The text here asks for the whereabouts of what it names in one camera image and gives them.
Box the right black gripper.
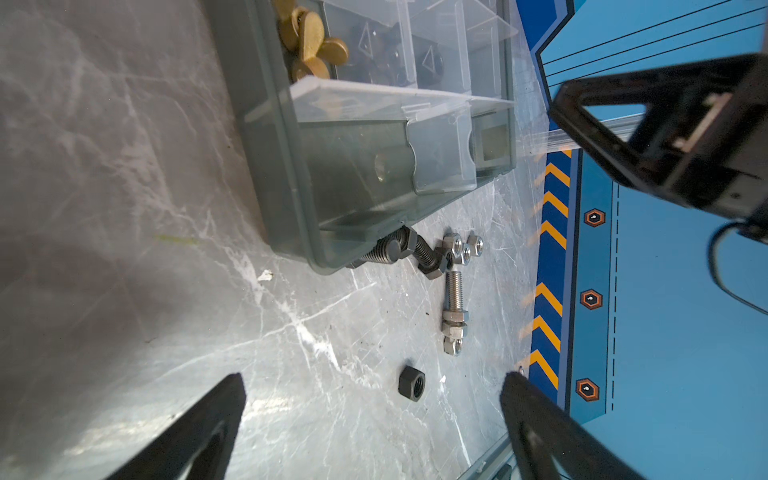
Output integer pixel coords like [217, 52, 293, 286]
[549, 54, 767, 242]

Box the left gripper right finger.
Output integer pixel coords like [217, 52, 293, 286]
[500, 372, 641, 479]

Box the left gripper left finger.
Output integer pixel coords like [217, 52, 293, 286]
[109, 373, 246, 479]

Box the black wing nut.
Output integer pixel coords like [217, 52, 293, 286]
[413, 36, 445, 89]
[339, 21, 412, 87]

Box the black hex nut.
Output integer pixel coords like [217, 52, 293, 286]
[398, 365, 426, 402]

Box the silver hex bolt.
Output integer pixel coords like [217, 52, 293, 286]
[442, 270, 469, 340]

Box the black bolt near box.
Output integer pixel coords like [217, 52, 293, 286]
[346, 226, 417, 269]

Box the grey plastic organizer box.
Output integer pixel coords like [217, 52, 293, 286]
[204, 1, 521, 275]

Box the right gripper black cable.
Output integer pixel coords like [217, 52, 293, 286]
[707, 220, 768, 316]

